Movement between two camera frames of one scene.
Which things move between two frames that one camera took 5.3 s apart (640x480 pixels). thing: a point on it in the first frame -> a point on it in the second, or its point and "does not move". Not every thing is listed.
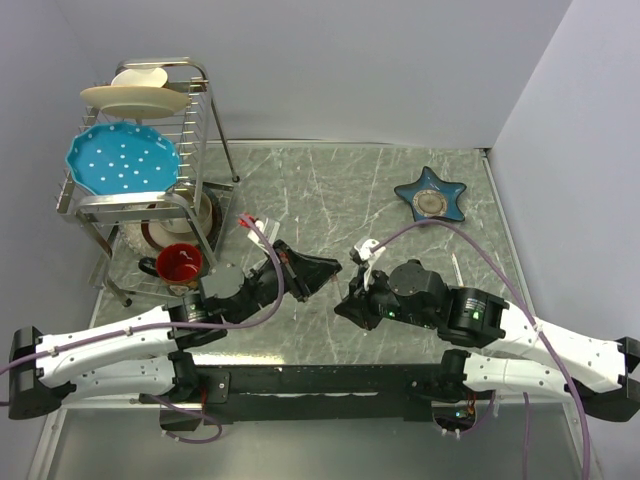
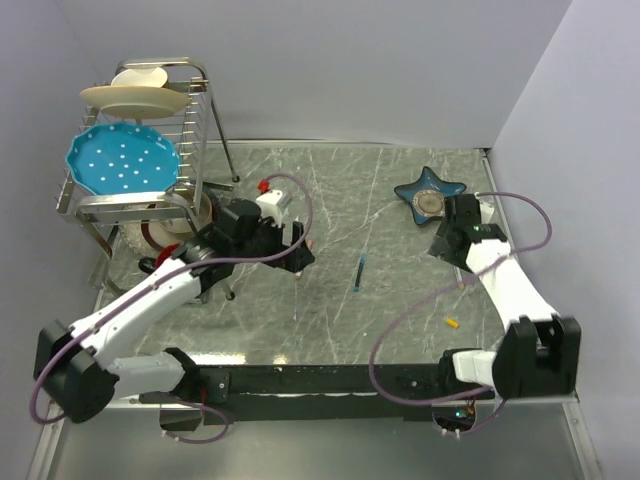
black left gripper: (306, 276) -> (280, 248)
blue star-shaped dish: (430, 197) does not move
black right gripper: (358, 306) -> (440, 247)
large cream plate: (135, 102) does not move
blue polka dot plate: (122, 158) does not move
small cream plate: (156, 78) does not move
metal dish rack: (143, 150) does not move
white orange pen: (336, 296) -> (299, 275)
